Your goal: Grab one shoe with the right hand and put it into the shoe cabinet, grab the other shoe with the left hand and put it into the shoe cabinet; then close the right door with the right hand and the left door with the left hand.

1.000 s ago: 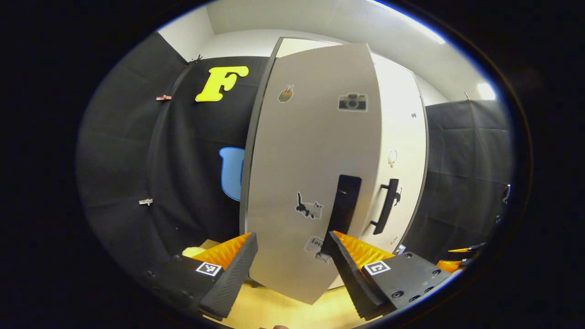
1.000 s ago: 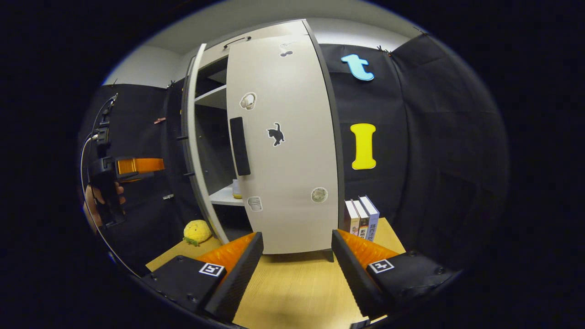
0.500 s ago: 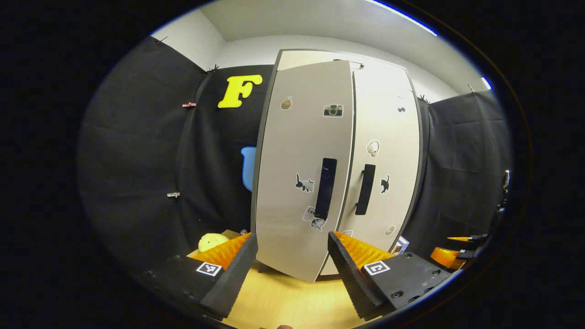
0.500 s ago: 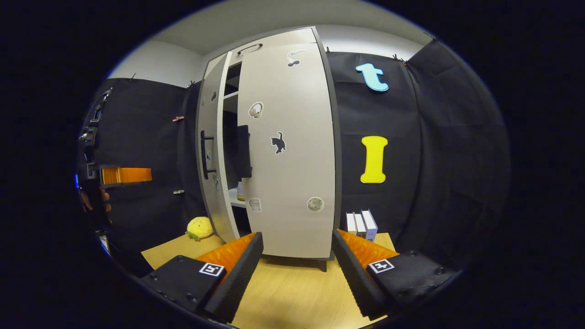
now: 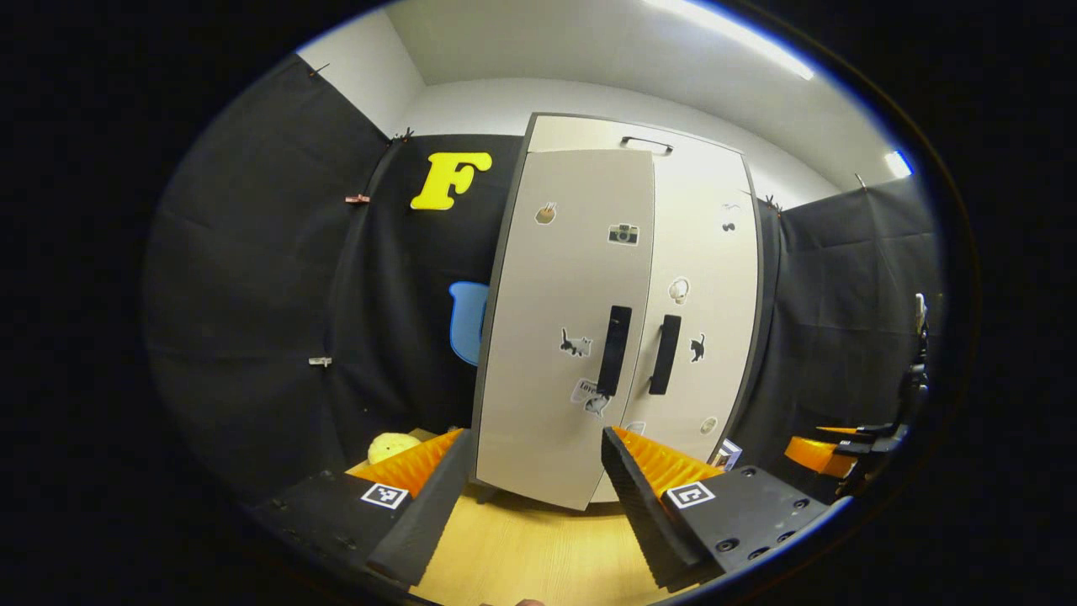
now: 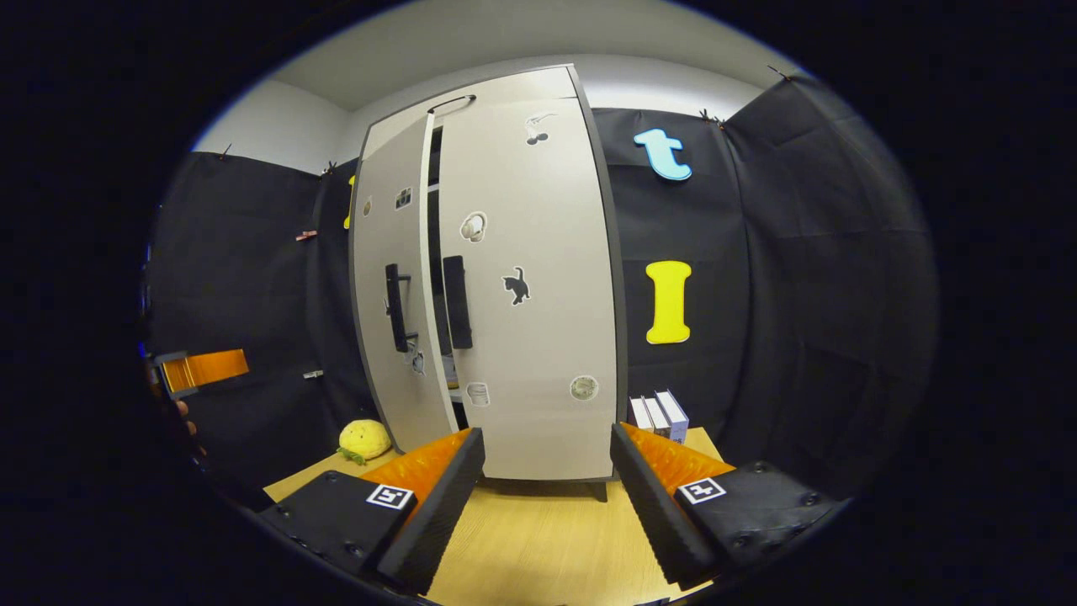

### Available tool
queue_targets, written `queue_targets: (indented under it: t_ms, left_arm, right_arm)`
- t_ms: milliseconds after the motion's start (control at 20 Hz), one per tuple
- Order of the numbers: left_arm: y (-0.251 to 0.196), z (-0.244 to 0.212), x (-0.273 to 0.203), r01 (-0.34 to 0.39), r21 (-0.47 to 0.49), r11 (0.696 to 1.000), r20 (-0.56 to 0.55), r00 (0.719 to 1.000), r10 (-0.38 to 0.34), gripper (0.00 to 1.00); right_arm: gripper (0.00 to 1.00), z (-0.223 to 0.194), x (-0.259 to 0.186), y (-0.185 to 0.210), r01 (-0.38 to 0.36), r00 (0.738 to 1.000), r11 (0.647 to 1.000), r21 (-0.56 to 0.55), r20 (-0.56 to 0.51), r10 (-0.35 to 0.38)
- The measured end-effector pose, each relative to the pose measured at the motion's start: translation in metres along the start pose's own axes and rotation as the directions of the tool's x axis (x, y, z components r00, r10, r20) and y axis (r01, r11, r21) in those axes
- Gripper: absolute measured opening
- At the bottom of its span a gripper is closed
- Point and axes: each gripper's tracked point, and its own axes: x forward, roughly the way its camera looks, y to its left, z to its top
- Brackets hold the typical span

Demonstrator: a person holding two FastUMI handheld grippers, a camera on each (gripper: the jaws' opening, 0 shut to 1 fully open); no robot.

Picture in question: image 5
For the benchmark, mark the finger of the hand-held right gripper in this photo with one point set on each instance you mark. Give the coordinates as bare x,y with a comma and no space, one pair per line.
850,431
820,456

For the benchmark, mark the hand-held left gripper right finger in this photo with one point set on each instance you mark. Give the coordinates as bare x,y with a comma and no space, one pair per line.
644,513

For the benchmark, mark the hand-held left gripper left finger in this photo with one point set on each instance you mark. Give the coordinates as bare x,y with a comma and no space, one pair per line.
429,518

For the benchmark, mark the white cabinet door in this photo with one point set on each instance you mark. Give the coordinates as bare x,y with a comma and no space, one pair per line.
547,404
707,252

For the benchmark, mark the white and grey shoe cabinet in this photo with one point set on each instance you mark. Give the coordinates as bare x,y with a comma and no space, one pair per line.
580,135

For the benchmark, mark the yellow plush toy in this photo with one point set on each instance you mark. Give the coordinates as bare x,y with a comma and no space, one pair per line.
391,446

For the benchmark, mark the small printed box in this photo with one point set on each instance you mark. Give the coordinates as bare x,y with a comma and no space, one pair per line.
727,454

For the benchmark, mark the black backdrop cloth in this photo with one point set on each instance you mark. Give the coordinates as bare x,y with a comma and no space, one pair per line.
841,320
269,295

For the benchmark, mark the ceiling light strip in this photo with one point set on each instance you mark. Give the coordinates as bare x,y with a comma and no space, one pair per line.
899,164
732,38

